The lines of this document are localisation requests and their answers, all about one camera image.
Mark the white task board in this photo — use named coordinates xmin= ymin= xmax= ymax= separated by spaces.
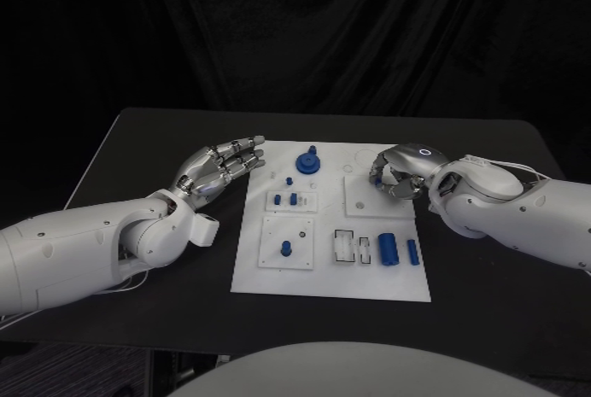
xmin=229 ymin=139 xmax=432 ymax=303

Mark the thick blue cylinder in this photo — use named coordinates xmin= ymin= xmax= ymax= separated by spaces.
xmin=376 ymin=232 xmax=401 ymax=266

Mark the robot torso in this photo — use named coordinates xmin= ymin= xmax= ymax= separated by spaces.
xmin=164 ymin=341 xmax=572 ymax=397

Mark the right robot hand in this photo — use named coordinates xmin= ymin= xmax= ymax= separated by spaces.
xmin=368 ymin=143 xmax=451 ymax=200

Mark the white cable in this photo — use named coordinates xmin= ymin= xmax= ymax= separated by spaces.
xmin=484 ymin=159 xmax=553 ymax=184
xmin=0 ymin=268 xmax=151 ymax=330

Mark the blue gear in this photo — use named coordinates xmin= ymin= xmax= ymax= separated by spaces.
xmin=294 ymin=144 xmax=321 ymax=174

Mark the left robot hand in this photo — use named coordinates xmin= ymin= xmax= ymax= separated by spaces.
xmin=167 ymin=134 xmax=268 ymax=212

